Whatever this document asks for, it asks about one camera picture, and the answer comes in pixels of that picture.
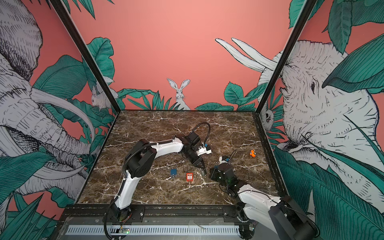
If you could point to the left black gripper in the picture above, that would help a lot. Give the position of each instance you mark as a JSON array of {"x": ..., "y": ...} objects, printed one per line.
[{"x": 197, "y": 162}]

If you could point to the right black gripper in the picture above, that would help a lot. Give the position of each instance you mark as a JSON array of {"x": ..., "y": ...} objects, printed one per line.
[{"x": 214, "y": 175}]

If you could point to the red safety padlock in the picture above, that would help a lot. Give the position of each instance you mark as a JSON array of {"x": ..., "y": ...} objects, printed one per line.
[{"x": 189, "y": 177}]

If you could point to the blue padlock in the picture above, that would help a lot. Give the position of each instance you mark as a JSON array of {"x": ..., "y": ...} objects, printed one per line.
[{"x": 173, "y": 173}]

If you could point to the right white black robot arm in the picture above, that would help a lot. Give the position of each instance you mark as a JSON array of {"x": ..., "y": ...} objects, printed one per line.
[{"x": 281, "y": 215}]

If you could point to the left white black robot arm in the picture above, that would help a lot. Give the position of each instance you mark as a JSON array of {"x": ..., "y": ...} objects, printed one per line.
[{"x": 139, "y": 161}]

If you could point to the orange toy car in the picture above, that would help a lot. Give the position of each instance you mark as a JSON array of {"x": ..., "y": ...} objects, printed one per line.
[{"x": 252, "y": 153}]

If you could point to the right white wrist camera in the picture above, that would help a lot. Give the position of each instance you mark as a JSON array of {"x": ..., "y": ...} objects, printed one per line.
[{"x": 224, "y": 159}]

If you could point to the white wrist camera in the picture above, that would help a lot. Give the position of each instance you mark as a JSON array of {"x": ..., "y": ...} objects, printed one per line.
[
  {"x": 224, "y": 159},
  {"x": 206, "y": 149}
]

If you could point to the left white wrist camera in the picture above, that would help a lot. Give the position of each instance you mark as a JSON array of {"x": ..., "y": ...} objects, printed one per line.
[{"x": 206, "y": 149}]

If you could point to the white slotted cable duct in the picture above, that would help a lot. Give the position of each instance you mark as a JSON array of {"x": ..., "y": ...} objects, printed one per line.
[{"x": 141, "y": 230}]

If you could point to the black mounting rail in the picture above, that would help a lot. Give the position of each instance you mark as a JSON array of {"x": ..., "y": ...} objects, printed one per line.
[{"x": 137, "y": 213}]

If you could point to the left black frame post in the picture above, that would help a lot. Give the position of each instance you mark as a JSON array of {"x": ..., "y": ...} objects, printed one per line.
[{"x": 70, "y": 26}]

